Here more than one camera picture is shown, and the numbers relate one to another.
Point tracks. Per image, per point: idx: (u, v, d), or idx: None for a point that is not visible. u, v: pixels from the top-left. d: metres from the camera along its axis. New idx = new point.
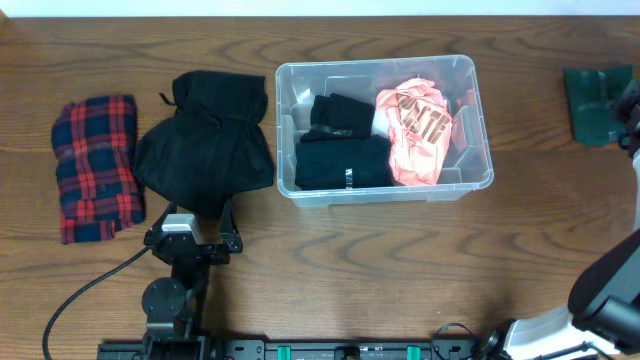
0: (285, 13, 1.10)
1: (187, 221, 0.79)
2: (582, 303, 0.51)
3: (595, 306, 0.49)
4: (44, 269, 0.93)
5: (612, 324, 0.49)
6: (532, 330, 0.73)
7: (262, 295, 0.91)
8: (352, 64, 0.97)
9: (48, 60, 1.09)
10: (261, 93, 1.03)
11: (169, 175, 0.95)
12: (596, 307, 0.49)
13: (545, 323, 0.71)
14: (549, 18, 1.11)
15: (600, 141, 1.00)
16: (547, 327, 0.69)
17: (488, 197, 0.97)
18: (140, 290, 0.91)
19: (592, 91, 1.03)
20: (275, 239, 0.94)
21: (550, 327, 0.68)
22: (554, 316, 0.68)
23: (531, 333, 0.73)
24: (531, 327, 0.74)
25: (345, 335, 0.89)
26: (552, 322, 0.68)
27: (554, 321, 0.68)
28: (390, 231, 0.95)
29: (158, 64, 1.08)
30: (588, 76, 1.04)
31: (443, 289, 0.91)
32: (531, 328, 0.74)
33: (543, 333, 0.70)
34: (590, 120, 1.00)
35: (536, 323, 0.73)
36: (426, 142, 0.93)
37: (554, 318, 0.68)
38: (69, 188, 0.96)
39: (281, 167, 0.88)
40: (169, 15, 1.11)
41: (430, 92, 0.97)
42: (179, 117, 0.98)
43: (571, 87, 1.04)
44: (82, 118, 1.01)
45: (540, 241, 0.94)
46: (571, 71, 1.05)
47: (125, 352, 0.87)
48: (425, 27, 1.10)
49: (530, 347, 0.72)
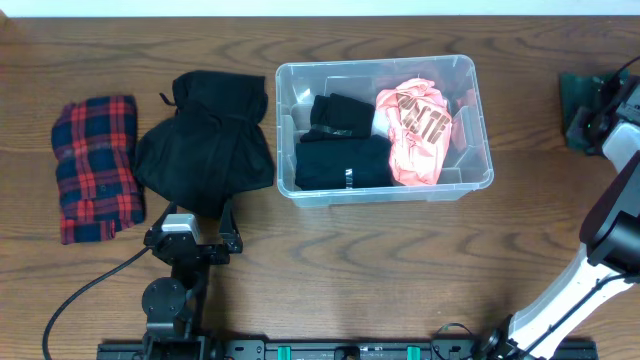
0: (285, 12, 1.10)
1: (187, 221, 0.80)
2: (591, 233, 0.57)
3: (602, 231, 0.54)
4: (44, 269, 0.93)
5: (617, 247, 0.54)
6: (535, 306, 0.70)
7: (262, 295, 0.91)
8: (352, 64, 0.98)
9: (47, 60, 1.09)
10: (261, 93, 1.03)
11: (169, 175, 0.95)
12: (605, 230, 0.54)
13: (545, 294, 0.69)
14: (549, 18, 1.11)
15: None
16: (551, 293, 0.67)
17: (488, 198, 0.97)
18: (140, 291, 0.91)
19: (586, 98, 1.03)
20: (275, 240, 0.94)
21: (555, 291, 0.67)
22: (557, 281, 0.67)
23: (536, 305, 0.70)
24: (533, 305, 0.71)
25: (345, 335, 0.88)
26: (557, 282, 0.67)
27: (556, 285, 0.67)
28: (390, 231, 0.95)
29: (158, 64, 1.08)
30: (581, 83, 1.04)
31: (443, 289, 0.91)
32: (534, 305, 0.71)
33: (547, 301, 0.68)
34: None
35: (539, 296, 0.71)
36: (426, 142, 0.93)
37: (554, 284, 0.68)
38: (70, 188, 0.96)
39: (281, 167, 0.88)
40: (169, 15, 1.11)
41: (430, 92, 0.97)
42: (179, 117, 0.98)
43: (567, 91, 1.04)
44: (82, 118, 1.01)
45: (540, 242, 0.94)
46: (567, 76, 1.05)
47: (124, 352, 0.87)
48: (424, 27, 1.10)
49: (539, 319, 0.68)
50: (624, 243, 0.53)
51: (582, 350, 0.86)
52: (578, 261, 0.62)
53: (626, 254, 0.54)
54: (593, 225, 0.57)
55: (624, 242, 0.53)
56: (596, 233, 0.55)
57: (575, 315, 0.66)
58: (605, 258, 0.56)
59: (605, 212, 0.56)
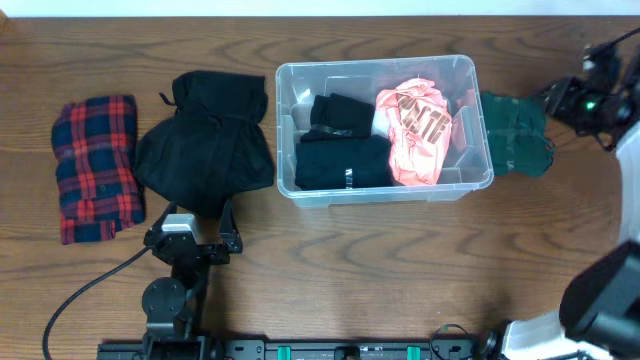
0: (285, 12, 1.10)
1: (187, 221, 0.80)
2: (573, 318, 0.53)
3: (584, 323, 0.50)
4: (44, 269, 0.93)
5: (606, 335, 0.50)
6: (527, 335, 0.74)
7: (262, 296, 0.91)
8: (352, 64, 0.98)
9: (47, 60, 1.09)
10: (261, 92, 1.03)
11: (169, 175, 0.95)
12: (587, 323, 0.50)
13: (537, 328, 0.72)
14: (549, 18, 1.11)
15: (536, 170, 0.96)
16: (541, 332, 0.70)
17: (487, 198, 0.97)
18: (140, 290, 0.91)
19: (507, 117, 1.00)
20: (275, 239, 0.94)
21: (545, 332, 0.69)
22: (549, 321, 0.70)
23: (526, 338, 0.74)
24: (525, 332, 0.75)
25: (345, 335, 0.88)
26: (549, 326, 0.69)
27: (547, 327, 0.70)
28: (390, 231, 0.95)
29: (158, 64, 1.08)
30: (500, 102, 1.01)
31: (443, 290, 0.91)
32: (525, 333, 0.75)
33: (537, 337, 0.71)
34: (518, 151, 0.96)
35: (530, 328, 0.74)
36: (426, 142, 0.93)
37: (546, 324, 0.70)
38: (69, 188, 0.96)
39: (281, 167, 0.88)
40: (170, 15, 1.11)
41: (430, 92, 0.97)
42: (179, 117, 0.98)
43: (485, 107, 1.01)
44: (82, 118, 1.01)
45: (539, 242, 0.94)
46: (486, 96, 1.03)
47: (124, 352, 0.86)
48: (425, 27, 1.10)
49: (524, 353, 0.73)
50: (613, 333, 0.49)
51: None
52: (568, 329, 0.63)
53: (619, 342, 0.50)
54: (574, 309, 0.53)
55: (613, 333, 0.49)
56: (578, 324, 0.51)
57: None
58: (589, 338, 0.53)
59: (586, 300, 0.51)
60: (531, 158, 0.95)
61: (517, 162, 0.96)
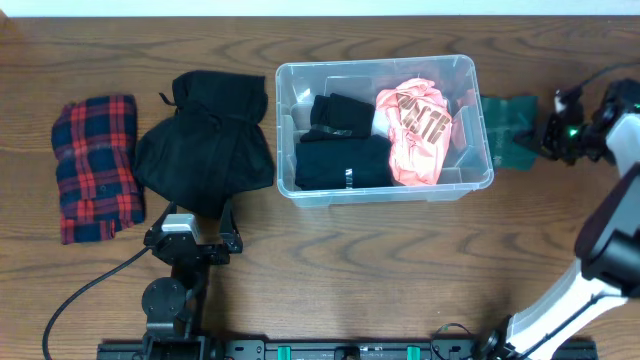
0: (285, 13, 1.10)
1: (187, 221, 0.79)
2: (584, 248, 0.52)
3: (597, 248, 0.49)
4: (44, 269, 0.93)
5: (614, 265, 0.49)
6: (532, 313, 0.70)
7: (261, 296, 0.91)
8: (352, 64, 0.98)
9: (47, 60, 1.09)
10: (261, 93, 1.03)
11: (169, 176, 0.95)
12: (601, 247, 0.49)
13: (541, 302, 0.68)
14: (549, 18, 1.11)
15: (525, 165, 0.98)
16: (544, 305, 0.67)
17: (487, 198, 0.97)
18: (140, 290, 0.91)
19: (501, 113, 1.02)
20: (275, 239, 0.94)
21: (547, 304, 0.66)
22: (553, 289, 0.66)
23: (536, 310, 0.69)
24: (532, 309, 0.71)
25: (345, 335, 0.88)
26: (553, 294, 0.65)
27: (549, 297, 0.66)
28: (390, 231, 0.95)
29: (158, 64, 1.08)
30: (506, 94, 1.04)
31: (443, 290, 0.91)
32: (532, 308, 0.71)
33: (540, 312, 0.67)
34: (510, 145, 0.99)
35: (536, 303, 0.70)
36: (426, 142, 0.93)
37: (550, 293, 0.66)
38: (69, 188, 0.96)
39: (281, 167, 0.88)
40: (170, 14, 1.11)
41: (430, 92, 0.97)
42: (179, 117, 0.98)
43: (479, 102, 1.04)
44: (82, 118, 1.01)
45: (539, 243, 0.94)
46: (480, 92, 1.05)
47: (125, 352, 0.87)
48: (425, 27, 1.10)
49: (537, 323, 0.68)
50: (621, 260, 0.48)
51: (582, 350, 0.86)
52: (573, 274, 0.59)
53: (623, 271, 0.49)
54: (586, 238, 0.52)
55: (620, 261, 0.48)
56: (591, 250, 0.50)
57: (575, 321, 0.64)
58: (602, 274, 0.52)
59: (598, 225, 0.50)
60: (521, 153, 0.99)
61: (508, 157, 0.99)
